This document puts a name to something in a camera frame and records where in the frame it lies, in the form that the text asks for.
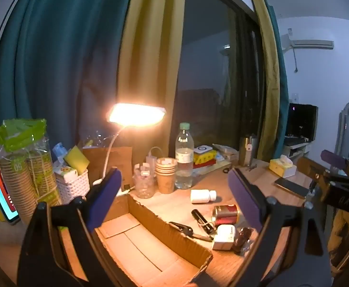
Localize black car key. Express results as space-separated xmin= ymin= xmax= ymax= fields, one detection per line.
xmin=168 ymin=221 xmax=214 ymax=242

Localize white charger cube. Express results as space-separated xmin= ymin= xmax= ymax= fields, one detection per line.
xmin=212 ymin=235 xmax=233 ymax=251

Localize steel tumbler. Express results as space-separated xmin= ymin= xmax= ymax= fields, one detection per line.
xmin=239 ymin=136 xmax=258 ymax=167

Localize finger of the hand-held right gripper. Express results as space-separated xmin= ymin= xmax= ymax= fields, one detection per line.
xmin=310 ymin=174 xmax=349 ymax=195
xmin=321 ymin=149 xmax=349 ymax=174

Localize white plastic packet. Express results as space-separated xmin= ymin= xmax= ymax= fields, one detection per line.
xmin=212 ymin=143 xmax=239 ymax=160

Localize red metal can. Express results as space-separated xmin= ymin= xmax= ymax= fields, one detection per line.
xmin=212 ymin=205 xmax=241 ymax=225

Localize clear plastic cup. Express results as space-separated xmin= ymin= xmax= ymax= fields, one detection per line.
xmin=133 ymin=163 xmax=156 ymax=199

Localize clear water bottle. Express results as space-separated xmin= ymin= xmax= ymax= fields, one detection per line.
xmin=175 ymin=122 xmax=194 ymax=189

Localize stack of brown paper cups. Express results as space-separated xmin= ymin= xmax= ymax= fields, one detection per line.
xmin=156 ymin=157 xmax=178 ymax=194

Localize yellow-green sponge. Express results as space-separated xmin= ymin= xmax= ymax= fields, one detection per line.
xmin=63 ymin=146 xmax=90 ymax=169

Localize tablet with lit screen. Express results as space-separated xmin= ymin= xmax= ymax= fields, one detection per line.
xmin=0 ymin=155 xmax=21 ymax=225

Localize white pill bottle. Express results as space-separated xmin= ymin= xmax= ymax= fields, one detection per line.
xmin=190 ymin=189 xmax=217 ymax=204

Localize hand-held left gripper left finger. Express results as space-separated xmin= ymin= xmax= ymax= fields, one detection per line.
xmin=17 ymin=167 xmax=123 ymax=287

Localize teal curtain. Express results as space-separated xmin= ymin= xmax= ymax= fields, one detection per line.
xmin=267 ymin=1 xmax=290 ymax=159
xmin=0 ymin=0 xmax=139 ymax=162

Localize white charging cable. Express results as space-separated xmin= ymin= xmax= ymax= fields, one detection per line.
xmin=146 ymin=146 xmax=163 ymax=168

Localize white air conditioner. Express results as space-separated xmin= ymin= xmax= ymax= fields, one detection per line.
xmin=280 ymin=34 xmax=334 ymax=55

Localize yellow tissue box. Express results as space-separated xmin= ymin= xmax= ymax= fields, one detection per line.
xmin=269 ymin=155 xmax=297 ymax=178

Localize black smartphone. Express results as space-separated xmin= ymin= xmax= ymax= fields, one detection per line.
xmin=274 ymin=177 xmax=310 ymax=198

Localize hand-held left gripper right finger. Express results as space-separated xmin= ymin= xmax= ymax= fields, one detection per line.
xmin=227 ymin=167 xmax=333 ymax=287

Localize brown lamp carton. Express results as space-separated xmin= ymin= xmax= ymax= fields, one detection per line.
xmin=82 ymin=146 xmax=133 ymax=192

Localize olive yellow curtain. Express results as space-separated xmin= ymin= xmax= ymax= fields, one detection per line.
xmin=116 ymin=0 xmax=187 ymax=159
xmin=250 ymin=0 xmax=282 ymax=162

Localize dark shiny metal object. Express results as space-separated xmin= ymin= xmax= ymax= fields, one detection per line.
xmin=233 ymin=227 xmax=254 ymax=253

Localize white television stand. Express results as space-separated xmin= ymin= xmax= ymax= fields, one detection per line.
xmin=283 ymin=139 xmax=312 ymax=159

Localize small black flashlight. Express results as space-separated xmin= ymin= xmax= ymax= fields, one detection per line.
xmin=191 ymin=209 xmax=217 ymax=234

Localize small white printed box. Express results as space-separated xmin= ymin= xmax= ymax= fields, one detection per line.
xmin=55 ymin=167 xmax=78 ymax=177

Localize black television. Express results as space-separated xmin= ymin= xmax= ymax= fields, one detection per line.
xmin=285 ymin=103 xmax=318 ymax=141

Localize white desk lamp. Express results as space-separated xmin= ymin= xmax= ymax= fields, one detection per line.
xmin=92 ymin=103 xmax=166 ymax=196

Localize yellow printed tin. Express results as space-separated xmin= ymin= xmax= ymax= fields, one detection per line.
xmin=193 ymin=151 xmax=217 ymax=165

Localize blue tissue packet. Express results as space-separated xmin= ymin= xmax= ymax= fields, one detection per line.
xmin=53 ymin=143 xmax=69 ymax=163

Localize cardboard box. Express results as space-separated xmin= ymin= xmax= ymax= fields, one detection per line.
xmin=95 ymin=193 xmax=214 ymax=287

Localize white wireless charger pad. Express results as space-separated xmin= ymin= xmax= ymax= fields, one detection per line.
xmin=193 ymin=145 xmax=214 ymax=156

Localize green packet of paper cups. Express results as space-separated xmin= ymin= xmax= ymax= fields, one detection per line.
xmin=0 ymin=119 xmax=61 ymax=225

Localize red flat box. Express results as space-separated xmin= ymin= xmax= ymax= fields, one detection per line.
xmin=192 ymin=160 xmax=217 ymax=169

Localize white woven plastic basket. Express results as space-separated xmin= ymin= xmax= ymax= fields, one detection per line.
xmin=55 ymin=167 xmax=90 ymax=205

